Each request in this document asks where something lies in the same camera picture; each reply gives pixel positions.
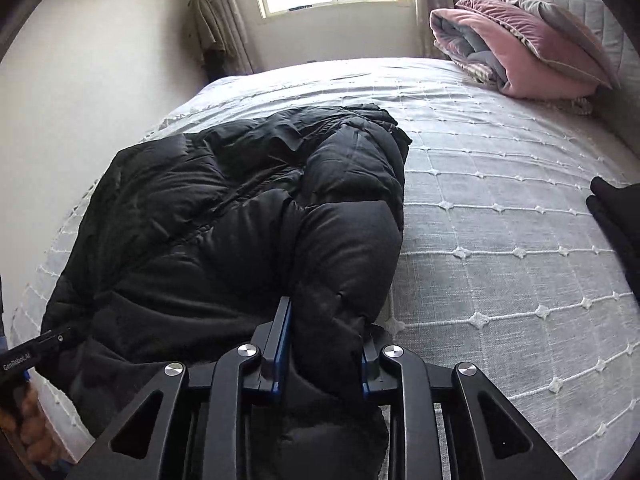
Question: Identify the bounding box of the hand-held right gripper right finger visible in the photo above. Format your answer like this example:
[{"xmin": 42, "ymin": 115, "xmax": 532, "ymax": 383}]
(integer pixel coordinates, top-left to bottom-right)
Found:
[{"xmin": 360, "ymin": 327, "xmax": 578, "ymax": 480}]

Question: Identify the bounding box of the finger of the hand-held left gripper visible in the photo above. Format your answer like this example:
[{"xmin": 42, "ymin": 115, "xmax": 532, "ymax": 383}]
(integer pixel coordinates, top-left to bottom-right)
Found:
[{"xmin": 30, "ymin": 326, "xmax": 73, "ymax": 358}]

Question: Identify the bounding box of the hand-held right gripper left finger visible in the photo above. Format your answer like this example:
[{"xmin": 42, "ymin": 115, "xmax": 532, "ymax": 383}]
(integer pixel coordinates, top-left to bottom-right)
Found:
[{"xmin": 65, "ymin": 296, "xmax": 296, "ymax": 480}]

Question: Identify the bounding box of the black puffer jacket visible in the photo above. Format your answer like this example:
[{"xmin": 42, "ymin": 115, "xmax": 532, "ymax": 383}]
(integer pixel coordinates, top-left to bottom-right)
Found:
[{"xmin": 40, "ymin": 103, "xmax": 413, "ymax": 480}]

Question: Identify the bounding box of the person's left hand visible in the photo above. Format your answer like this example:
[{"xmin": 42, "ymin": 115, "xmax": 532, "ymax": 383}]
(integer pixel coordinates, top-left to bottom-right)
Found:
[{"xmin": 0, "ymin": 384, "xmax": 55, "ymax": 467}]

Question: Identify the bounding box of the grey tufted bedspread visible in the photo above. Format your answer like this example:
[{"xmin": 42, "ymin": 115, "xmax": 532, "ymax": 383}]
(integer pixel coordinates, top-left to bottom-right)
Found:
[{"xmin": 10, "ymin": 57, "xmax": 640, "ymax": 480}]

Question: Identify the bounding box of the dark folded cloth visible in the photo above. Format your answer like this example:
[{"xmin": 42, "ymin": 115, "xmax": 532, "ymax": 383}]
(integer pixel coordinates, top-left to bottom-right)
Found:
[{"xmin": 585, "ymin": 175, "xmax": 640, "ymax": 307}]

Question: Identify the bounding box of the hanging grey garment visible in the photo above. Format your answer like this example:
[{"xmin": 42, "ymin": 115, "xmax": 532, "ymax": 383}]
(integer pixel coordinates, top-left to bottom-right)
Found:
[{"xmin": 187, "ymin": 0, "xmax": 231, "ymax": 81}]

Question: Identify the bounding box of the plaid blanket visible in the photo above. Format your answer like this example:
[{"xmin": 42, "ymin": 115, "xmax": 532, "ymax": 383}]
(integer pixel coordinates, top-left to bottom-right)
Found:
[{"xmin": 462, "ymin": 60, "xmax": 595, "ymax": 115}]

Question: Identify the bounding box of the pink folded quilt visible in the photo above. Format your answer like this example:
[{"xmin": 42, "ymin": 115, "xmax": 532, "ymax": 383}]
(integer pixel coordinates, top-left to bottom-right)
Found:
[{"xmin": 430, "ymin": 0, "xmax": 598, "ymax": 100}]

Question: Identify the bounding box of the mauve velvet pillow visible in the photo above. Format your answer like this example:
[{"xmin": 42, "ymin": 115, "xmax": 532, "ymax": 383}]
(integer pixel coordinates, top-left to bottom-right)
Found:
[{"xmin": 486, "ymin": 0, "xmax": 622, "ymax": 90}]

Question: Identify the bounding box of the grey padded headboard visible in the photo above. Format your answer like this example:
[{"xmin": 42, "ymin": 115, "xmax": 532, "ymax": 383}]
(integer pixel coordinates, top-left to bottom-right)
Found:
[{"xmin": 540, "ymin": 0, "xmax": 640, "ymax": 186}]

